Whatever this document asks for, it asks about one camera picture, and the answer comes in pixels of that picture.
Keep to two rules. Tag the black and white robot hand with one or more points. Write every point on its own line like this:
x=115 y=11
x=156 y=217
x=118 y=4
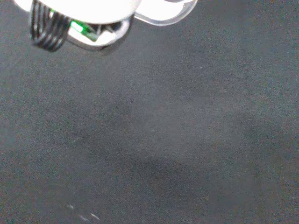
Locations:
x=93 y=9

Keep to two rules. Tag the black bench cloth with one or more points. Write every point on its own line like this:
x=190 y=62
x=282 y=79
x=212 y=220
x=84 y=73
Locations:
x=149 y=128

